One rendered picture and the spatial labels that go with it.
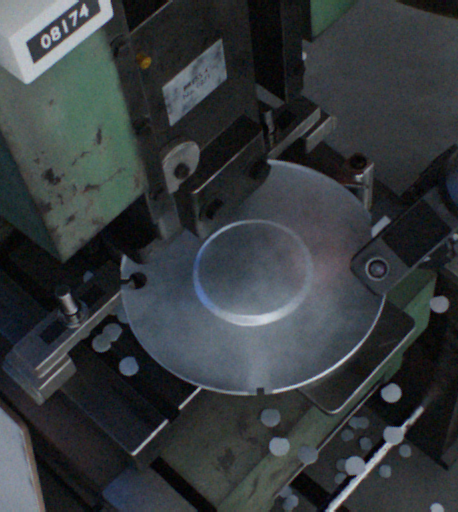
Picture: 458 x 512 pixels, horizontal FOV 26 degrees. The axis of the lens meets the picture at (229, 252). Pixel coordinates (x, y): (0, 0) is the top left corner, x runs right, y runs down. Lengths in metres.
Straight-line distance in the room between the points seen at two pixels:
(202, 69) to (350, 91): 1.38
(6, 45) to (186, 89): 0.32
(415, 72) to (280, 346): 1.32
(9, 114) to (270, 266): 0.49
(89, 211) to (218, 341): 0.32
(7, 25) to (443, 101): 1.73
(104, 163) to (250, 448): 0.49
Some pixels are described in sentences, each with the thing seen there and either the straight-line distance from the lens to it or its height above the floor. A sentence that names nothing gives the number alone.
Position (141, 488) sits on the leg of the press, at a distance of 1.15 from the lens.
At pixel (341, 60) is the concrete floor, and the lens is 2.30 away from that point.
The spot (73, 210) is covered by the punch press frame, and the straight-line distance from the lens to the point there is 0.76.
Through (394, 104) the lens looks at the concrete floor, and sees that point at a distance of 2.22.
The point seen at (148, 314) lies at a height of 0.78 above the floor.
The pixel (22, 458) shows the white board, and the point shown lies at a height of 0.50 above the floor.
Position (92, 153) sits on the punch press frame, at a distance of 0.74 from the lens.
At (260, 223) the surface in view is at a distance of 1.11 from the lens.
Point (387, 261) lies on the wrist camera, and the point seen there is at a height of 0.92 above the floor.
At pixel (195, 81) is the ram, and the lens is 0.87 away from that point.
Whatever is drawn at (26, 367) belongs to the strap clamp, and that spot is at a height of 0.74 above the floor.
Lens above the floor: 1.72
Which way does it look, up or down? 59 degrees down
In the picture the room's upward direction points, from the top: 10 degrees counter-clockwise
